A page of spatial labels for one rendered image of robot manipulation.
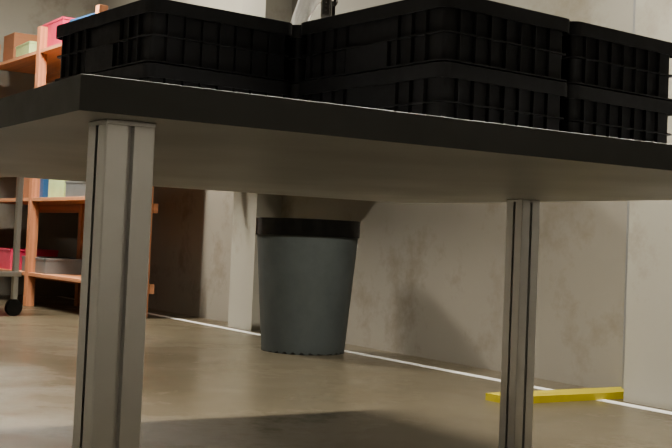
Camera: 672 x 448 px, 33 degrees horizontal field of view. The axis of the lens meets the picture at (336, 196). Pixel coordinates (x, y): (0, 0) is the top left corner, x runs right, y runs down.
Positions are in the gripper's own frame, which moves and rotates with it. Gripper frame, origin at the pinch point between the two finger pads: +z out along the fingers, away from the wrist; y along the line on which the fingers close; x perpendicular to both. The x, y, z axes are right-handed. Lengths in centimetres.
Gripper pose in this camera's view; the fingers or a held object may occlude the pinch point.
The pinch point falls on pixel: (328, 13)
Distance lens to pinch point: 236.1
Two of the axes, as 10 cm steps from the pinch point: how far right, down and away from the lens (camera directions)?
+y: -1.1, -0.5, -9.9
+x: 9.9, 0.3, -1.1
